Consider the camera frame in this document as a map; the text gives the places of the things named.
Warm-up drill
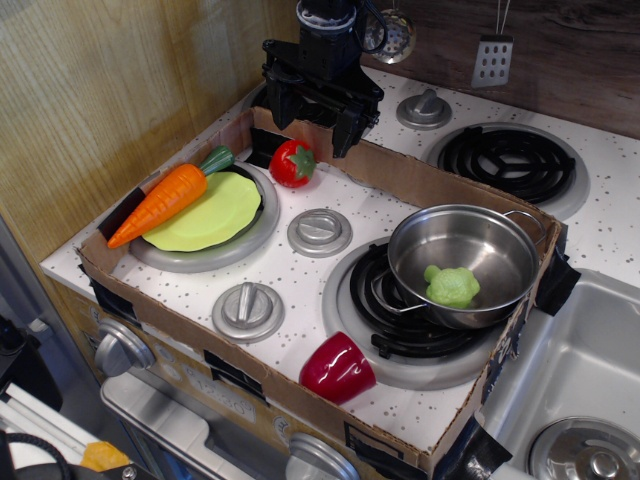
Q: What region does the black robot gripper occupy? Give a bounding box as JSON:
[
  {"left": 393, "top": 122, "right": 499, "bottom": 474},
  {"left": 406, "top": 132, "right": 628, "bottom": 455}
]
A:
[{"left": 262, "top": 27, "right": 383, "bottom": 158}]

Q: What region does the green toy broccoli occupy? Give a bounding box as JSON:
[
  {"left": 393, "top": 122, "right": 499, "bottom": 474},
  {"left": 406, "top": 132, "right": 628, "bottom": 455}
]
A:
[{"left": 424, "top": 265, "right": 480, "bottom": 309}]

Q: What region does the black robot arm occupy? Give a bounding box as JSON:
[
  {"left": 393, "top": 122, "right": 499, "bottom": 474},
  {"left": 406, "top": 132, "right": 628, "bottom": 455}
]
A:
[{"left": 262, "top": 0, "right": 388, "bottom": 158}]

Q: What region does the red toy strawberry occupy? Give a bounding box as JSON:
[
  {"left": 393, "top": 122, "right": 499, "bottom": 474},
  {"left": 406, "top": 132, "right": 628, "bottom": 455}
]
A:
[{"left": 269, "top": 140, "right": 317, "bottom": 188}]

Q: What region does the grey stove knob back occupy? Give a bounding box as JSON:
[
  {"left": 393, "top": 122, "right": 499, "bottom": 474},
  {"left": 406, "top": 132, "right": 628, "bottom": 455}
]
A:
[{"left": 396, "top": 89, "right": 452, "bottom": 130}]

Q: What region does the grey stove knob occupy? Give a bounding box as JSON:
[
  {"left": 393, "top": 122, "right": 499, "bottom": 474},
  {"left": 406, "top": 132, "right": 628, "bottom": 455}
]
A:
[
  {"left": 396, "top": 89, "right": 452, "bottom": 130},
  {"left": 212, "top": 282, "right": 284, "bottom": 344},
  {"left": 287, "top": 208, "right": 353, "bottom": 258}
]

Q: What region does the hanging metal strainer ladle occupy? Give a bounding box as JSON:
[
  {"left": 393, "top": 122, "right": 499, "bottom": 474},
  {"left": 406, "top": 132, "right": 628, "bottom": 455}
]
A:
[{"left": 364, "top": 1, "right": 417, "bottom": 65}]

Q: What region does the grey stove knob centre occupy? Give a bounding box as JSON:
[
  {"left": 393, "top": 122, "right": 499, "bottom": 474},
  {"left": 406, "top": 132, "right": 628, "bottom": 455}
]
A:
[{"left": 287, "top": 208, "right": 353, "bottom": 258}]

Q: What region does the light green plate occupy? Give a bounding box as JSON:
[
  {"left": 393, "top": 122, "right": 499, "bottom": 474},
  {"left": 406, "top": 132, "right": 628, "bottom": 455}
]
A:
[{"left": 142, "top": 172, "right": 261, "bottom": 252}]

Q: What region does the orange toy carrot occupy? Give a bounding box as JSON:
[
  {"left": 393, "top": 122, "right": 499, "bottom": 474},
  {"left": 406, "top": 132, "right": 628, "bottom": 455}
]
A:
[{"left": 107, "top": 146, "right": 235, "bottom": 249}]

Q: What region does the hanging metal slotted spatula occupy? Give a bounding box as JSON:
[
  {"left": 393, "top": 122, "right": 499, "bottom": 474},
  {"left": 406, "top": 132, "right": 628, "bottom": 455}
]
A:
[{"left": 471, "top": 1, "right": 514, "bottom": 89}]

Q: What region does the grey stove knob front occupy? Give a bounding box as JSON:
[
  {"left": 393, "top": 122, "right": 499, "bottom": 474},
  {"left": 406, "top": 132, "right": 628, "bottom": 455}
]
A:
[{"left": 212, "top": 282, "right": 284, "bottom": 344}]

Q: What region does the stainless steel pot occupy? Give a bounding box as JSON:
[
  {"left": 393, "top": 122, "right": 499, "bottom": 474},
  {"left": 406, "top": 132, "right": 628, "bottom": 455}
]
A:
[{"left": 373, "top": 204, "right": 547, "bottom": 329}]

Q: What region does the black burner front right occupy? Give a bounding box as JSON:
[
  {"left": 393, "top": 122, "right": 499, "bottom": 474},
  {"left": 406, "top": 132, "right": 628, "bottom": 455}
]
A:
[{"left": 322, "top": 237, "right": 503, "bottom": 391}]

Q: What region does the cardboard fence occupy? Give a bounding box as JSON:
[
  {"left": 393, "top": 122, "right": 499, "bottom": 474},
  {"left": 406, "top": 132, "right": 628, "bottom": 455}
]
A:
[{"left": 79, "top": 121, "right": 579, "bottom": 479}]

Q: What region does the red toy bell pepper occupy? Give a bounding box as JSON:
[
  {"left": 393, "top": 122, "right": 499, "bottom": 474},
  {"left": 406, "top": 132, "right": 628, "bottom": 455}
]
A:
[{"left": 298, "top": 332, "right": 377, "bottom": 405}]

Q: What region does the grey oven knob left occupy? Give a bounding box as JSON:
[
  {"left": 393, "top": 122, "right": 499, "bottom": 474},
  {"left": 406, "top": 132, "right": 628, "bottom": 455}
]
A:
[{"left": 94, "top": 319, "right": 155, "bottom": 378}]

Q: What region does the grey oven knob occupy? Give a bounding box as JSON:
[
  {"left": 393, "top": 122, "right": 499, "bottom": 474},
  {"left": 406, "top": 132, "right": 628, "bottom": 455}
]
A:
[
  {"left": 285, "top": 432, "right": 360, "bottom": 480},
  {"left": 94, "top": 319, "right": 155, "bottom": 378}
]

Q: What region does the grey oven knob right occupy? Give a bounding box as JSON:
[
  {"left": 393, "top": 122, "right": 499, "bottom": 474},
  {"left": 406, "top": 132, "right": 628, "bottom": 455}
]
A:
[{"left": 285, "top": 432, "right": 360, "bottom": 480}]

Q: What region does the grey toy sink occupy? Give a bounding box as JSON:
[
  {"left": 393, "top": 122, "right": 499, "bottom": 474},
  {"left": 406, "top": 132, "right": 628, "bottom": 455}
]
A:
[{"left": 481, "top": 270, "right": 639, "bottom": 479}]

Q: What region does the yellow tape piece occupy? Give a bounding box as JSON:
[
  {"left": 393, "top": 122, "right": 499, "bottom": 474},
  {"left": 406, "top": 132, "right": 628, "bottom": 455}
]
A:
[{"left": 80, "top": 441, "right": 131, "bottom": 472}]

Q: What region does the metal sink drain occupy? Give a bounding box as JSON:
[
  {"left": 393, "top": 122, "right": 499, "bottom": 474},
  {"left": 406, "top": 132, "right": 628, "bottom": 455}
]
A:
[{"left": 526, "top": 417, "right": 639, "bottom": 479}]

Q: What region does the grey burner ring front left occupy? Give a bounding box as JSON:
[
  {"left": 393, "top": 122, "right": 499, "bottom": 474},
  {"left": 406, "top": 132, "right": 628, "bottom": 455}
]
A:
[{"left": 129, "top": 160, "right": 282, "bottom": 274}]

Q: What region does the grey oven door handle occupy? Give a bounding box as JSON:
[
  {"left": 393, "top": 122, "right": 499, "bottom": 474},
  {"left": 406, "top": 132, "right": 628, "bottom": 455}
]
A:
[{"left": 101, "top": 373, "right": 251, "bottom": 479}]

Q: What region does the black cable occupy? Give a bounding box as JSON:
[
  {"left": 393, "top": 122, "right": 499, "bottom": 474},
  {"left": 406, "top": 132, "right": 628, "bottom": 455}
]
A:
[{"left": 0, "top": 432, "right": 74, "bottom": 480}]

